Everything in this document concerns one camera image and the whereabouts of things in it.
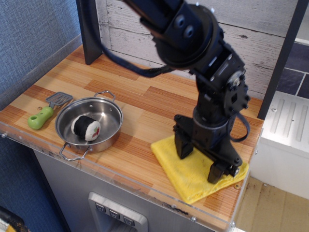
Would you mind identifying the yellow towel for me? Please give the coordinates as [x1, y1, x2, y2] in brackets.
[151, 135, 249, 204]

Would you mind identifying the green handled grey spatula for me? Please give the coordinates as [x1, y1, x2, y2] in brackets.
[28, 92, 73, 130]

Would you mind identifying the clear acrylic edge guard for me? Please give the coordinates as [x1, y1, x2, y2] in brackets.
[0, 122, 258, 232]

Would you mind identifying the white ribbed box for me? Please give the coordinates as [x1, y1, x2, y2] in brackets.
[250, 91, 309, 199]

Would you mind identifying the silver dispenser button panel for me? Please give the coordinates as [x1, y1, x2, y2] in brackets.
[88, 192, 148, 232]

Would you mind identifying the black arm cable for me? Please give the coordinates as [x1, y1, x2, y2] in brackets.
[98, 40, 174, 78]

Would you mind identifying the dark right frame post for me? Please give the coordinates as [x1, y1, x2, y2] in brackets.
[257, 0, 309, 120]

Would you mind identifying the grey toy fridge cabinet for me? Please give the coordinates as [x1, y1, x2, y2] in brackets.
[35, 151, 232, 232]

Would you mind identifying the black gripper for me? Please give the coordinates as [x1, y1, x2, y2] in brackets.
[174, 115, 242, 183]

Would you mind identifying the plush sushi roll toy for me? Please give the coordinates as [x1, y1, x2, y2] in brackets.
[71, 116, 101, 141]

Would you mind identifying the dark left frame post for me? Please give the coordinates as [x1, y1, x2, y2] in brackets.
[76, 0, 102, 65]

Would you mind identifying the yellow black object corner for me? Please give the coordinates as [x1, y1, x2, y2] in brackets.
[0, 206, 30, 232]

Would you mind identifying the dark frame post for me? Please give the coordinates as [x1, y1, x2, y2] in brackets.
[257, 0, 309, 120]
[76, 0, 102, 65]

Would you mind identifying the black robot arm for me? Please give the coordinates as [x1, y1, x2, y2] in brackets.
[127, 0, 250, 184]

